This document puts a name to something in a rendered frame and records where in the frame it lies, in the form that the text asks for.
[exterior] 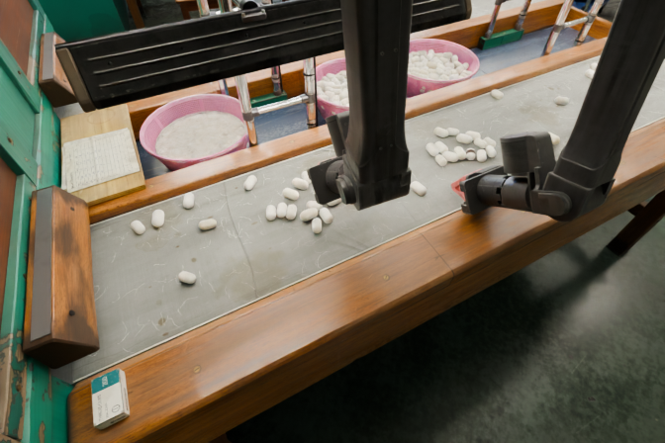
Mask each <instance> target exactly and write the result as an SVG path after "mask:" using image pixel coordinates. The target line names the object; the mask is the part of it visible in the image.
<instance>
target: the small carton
mask: <svg viewBox="0 0 665 443"><path fill-rule="evenodd" d="M91 393H92V408H93V424H94V427H95V428H98V429H100V430H102V429H104V428H106V427H108V426H110V425H112V424H114V423H116V422H118V421H120V420H122V419H124V418H126V417H128V416H130V410H129V402H128V394H127V385H126V377H125V372H124V371H122V370H121V369H120V368H118V369H115V370H113V371H111V372H109V373H107V374H104V375H102V376H100V377H98V378H96V379H93V380H91Z"/></svg>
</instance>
